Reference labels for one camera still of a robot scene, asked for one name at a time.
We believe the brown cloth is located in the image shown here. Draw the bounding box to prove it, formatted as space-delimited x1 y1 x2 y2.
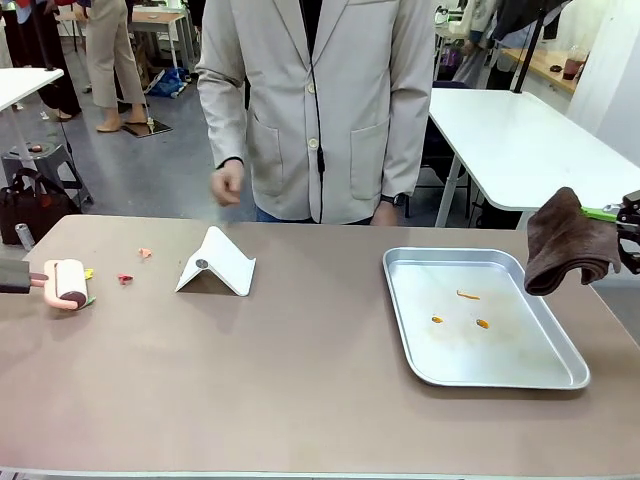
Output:
523 187 624 297

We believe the pink lint roller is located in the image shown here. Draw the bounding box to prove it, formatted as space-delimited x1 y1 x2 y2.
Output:
0 257 91 312

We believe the person's right forearm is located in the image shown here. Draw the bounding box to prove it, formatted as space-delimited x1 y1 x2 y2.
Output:
196 69 250 170

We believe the person's left forearm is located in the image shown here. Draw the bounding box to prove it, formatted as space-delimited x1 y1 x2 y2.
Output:
380 89 434 199

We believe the person's left hand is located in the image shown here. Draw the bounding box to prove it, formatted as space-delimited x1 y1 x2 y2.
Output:
371 199 402 226

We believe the person's right hand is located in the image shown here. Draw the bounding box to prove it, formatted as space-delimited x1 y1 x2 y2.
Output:
210 158 247 208

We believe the large white table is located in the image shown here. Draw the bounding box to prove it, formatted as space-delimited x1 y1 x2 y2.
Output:
427 88 640 229

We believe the bottle with red drink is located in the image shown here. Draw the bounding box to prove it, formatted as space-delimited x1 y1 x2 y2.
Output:
563 43 587 81

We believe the wooden side table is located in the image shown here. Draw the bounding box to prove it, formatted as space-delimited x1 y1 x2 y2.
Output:
501 47 582 95

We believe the black tripod pole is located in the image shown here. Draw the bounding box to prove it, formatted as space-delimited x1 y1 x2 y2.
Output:
513 0 547 94

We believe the metal baking tray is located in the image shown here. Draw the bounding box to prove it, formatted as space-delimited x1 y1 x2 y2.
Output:
382 246 592 391

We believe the person in beige jacket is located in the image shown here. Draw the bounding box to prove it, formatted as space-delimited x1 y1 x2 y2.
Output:
195 0 436 225

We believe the white folding stand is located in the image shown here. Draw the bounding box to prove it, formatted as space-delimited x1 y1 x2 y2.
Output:
174 225 258 298

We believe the blue plastic bag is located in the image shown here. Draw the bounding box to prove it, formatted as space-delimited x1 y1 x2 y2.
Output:
148 67 188 99

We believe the black floor plate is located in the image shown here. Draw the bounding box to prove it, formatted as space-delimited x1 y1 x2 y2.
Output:
121 118 174 138

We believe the wooden background desk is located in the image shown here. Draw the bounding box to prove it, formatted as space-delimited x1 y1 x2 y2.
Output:
130 9 190 71

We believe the bystander in beige trousers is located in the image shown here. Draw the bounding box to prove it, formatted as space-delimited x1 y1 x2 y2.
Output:
85 0 150 134

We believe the grey metal stool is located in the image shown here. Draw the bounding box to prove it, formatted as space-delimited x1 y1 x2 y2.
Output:
1 141 95 207

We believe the bystander in dark trousers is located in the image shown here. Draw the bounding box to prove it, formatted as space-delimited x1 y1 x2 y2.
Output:
27 0 84 121

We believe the black handbag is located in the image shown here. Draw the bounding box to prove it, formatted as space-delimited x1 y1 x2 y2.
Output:
0 168 72 247

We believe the silver drink can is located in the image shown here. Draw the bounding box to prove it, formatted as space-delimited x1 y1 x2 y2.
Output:
14 222 36 252

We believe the small white table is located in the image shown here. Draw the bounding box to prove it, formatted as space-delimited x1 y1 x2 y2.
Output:
0 67 65 114

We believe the black microphone cable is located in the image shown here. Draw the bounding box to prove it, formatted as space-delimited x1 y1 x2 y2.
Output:
298 0 329 177

